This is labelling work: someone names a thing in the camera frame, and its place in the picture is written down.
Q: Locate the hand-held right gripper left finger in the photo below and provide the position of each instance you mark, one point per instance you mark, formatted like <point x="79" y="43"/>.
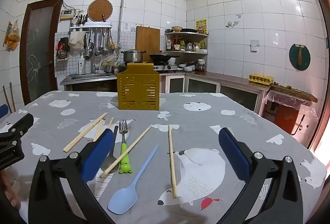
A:
<point x="99" y="154"/>

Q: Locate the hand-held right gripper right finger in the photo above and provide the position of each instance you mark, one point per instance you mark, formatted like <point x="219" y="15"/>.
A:
<point x="236" y="157"/>

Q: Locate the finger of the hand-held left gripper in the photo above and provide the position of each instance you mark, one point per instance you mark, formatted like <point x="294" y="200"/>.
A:
<point x="3" y="111"/>
<point x="20" y="123"/>

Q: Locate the dark metal spoon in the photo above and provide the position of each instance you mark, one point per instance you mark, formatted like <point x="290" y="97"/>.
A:
<point x="109" y="161"/>

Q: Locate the wooden chopstick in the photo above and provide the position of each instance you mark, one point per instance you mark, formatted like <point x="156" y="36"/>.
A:
<point x="98" y="130"/>
<point x="134" y="142"/>
<point x="87" y="133"/>
<point x="111" y="122"/>
<point x="81" y="133"/>
<point x="172" y="162"/>

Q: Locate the metal rod utensil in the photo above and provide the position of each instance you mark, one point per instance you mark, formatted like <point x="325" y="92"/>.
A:
<point x="122" y="200"/>

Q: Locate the yellow slotted utensil holder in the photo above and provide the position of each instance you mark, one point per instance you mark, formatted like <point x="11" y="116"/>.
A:
<point x="139" y="90"/>

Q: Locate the row of hanging kitchen utensils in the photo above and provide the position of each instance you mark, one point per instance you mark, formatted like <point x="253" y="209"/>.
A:
<point x="99" y="43"/>

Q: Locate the thin wooden sticks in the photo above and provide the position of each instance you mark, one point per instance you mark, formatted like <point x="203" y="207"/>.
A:
<point x="11" y="99"/>

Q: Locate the grey bear print tablecloth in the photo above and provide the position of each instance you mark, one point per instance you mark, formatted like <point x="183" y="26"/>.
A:
<point x="196" y="136"/>

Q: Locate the red brown cabinet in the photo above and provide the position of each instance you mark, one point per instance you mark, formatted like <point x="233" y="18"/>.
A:
<point x="286" y="117"/>

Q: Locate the kitchen counter cabinets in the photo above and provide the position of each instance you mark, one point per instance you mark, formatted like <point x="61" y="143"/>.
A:
<point x="232" y="90"/>

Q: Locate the dark wood frosted glass door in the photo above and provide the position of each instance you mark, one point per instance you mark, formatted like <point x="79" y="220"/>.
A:
<point x="38" y="54"/>

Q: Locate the hanging bag of orange items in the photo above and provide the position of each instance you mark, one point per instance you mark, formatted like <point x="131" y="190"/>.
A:
<point x="11" y="38"/>

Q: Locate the stainless steel sink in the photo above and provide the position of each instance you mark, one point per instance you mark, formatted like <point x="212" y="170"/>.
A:
<point x="87" y="77"/>

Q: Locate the yellow egg carton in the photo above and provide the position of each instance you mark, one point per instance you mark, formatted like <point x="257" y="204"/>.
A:
<point x="260" y="79"/>

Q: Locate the white soap bottle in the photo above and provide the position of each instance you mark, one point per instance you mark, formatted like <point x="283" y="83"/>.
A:
<point x="82" y="65"/>

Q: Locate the clear plastic sheet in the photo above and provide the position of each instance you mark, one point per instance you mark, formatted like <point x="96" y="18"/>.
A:
<point x="306" y="108"/>

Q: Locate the small steel pot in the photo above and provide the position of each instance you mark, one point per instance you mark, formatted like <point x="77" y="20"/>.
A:
<point x="109" y="68"/>

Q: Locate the long wooden board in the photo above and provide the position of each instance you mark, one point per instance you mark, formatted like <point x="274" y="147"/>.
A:
<point x="294" y="92"/>

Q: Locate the chrome faucet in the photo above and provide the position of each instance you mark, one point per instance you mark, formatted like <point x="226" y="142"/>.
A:
<point x="91" y="59"/>

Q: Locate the glass jar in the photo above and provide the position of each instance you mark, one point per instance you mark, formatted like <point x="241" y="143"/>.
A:
<point x="201" y="66"/>

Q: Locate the white hanging cloth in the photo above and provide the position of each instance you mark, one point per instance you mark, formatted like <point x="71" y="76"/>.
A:
<point x="76" y="39"/>

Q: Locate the stack of white bowls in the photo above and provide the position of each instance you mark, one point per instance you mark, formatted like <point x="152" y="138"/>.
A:
<point x="187" y="67"/>

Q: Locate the steel pot with lid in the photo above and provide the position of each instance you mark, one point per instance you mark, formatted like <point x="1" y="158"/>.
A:
<point x="132" y="56"/>

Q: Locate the gas stove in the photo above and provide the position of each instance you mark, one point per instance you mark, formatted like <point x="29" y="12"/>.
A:
<point x="166" y="67"/>

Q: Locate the round green board with peeler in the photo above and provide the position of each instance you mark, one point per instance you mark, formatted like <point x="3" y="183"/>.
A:
<point x="294" y="59"/>

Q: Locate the black wok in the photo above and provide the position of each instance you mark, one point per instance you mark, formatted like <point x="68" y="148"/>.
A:
<point x="162" y="57"/>

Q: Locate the knives in rack holder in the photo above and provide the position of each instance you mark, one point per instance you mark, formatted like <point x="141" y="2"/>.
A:
<point x="82" y="20"/>

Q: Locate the rectangular wooden cutting board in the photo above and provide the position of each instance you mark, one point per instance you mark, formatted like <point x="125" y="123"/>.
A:
<point x="148" y="39"/>

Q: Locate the row of condiment bottles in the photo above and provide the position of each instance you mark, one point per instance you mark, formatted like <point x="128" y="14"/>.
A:
<point x="180" y="45"/>

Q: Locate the black flat pan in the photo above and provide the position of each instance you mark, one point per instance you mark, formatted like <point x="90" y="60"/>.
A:
<point x="189" y="30"/>

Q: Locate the round bamboo board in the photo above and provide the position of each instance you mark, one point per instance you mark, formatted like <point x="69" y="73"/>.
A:
<point x="99" y="9"/>

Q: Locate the beige bowl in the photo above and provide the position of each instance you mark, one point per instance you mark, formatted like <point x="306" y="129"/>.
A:
<point x="177" y="28"/>

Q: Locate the white wall control box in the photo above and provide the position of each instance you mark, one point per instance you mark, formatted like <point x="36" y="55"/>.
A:
<point x="65" y="15"/>

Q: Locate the metal wall utensil rack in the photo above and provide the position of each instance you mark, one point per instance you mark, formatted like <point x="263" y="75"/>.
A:
<point x="90" y="25"/>

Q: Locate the corner wall shelf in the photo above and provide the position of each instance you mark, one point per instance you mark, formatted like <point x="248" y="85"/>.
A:
<point x="190" y="34"/>

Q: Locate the wall hooks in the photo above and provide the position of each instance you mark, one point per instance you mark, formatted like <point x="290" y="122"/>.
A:
<point x="232" y="24"/>

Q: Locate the yellow wall poster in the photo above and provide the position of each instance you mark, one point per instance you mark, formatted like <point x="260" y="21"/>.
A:
<point x="201" y="27"/>

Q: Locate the grey wall pipe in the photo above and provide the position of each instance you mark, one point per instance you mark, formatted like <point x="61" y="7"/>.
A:
<point x="121" y="7"/>

